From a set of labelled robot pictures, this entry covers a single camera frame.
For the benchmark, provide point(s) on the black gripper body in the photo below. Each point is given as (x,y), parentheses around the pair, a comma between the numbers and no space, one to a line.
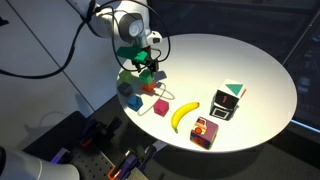
(146,61)

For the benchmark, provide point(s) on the dark green block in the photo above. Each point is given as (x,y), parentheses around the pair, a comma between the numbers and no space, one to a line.
(146,77)

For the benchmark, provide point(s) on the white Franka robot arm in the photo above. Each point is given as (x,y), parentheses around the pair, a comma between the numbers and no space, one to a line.
(106,23)

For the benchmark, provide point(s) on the light green block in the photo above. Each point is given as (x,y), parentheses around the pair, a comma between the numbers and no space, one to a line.
(126,76)

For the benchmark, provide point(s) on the red block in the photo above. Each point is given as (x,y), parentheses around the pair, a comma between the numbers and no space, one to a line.
(148,87)

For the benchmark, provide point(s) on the grey block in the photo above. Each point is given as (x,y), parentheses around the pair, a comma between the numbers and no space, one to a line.
(124,89)

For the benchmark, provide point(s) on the blue block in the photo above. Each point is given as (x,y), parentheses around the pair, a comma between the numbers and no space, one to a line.
(135,102)

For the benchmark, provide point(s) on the magenta block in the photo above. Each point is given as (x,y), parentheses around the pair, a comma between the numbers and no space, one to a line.
(161,108)

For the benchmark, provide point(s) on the yellow banana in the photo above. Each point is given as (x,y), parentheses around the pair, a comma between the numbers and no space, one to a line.
(180,114)

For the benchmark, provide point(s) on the purple orange spring clamp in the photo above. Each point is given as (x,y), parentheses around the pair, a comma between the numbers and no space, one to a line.
(128,164)
(96,130)

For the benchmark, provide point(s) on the white black picture cube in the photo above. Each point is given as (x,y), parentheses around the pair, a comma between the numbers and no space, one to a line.
(226,100)

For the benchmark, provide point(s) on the purple picture cube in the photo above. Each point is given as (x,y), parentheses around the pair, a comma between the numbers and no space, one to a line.
(204,133)

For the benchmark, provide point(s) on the perforated metal breadboard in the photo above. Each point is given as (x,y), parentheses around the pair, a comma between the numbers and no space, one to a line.
(95,162)

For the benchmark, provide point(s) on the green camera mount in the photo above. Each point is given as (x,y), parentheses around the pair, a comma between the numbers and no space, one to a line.
(128,52)

